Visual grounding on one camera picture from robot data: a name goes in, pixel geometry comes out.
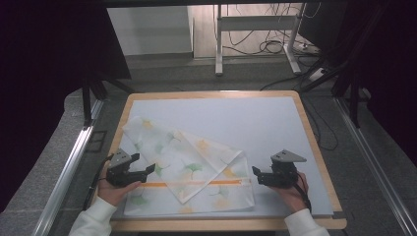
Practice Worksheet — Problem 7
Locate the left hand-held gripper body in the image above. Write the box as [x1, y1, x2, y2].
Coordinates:
[105, 147, 149, 189]

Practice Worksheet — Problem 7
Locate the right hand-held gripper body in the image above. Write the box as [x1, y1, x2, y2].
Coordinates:
[258, 149, 308, 189]

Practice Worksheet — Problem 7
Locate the white leaf-print mesh zipper bag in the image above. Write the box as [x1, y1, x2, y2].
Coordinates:
[121, 115, 256, 217]

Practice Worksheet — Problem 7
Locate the person's left hand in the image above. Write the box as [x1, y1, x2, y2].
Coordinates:
[97, 178, 143, 207]

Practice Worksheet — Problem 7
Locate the black floor grate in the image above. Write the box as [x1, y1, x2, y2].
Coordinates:
[86, 130, 108, 153]

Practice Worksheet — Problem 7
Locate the black metal stand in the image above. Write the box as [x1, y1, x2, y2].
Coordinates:
[299, 3, 391, 129]
[81, 77, 136, 128]

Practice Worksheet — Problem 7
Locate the white power strip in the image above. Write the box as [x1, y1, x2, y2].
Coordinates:
[294, 41, 321, 55]
[307, 67, 329, 82]

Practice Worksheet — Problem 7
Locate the dark curtain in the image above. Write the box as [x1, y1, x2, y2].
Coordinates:
[330, 0, 417, 165]
[0, 0, 132, 212]

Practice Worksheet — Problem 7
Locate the white cabinet panel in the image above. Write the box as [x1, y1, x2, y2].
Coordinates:
[107, 5, 195, 57]

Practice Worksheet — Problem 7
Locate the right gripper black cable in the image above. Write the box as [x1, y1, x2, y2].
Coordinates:
[293, 173, 313, 212]

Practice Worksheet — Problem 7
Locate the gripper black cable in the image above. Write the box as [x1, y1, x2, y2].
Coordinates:
[83, 153, 114, 211]
[293, 173, 313, 212]

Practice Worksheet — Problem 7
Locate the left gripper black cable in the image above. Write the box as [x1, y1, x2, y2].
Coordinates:
[83, 153, 114, 211]

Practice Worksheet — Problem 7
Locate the aluminium rail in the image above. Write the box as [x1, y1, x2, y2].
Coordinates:
[31, 97, 106, 236]
[333, 96, 417, 236]

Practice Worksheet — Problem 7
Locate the thin black floor cable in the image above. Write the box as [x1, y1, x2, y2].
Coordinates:
[303, 96, 339, 152]

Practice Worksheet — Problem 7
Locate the tangle of black floor cables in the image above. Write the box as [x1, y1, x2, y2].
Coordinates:
[225, 3, 321, 57]

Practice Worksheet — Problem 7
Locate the white metal desk frame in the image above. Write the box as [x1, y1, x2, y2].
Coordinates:
[214, 3, 303, 77]

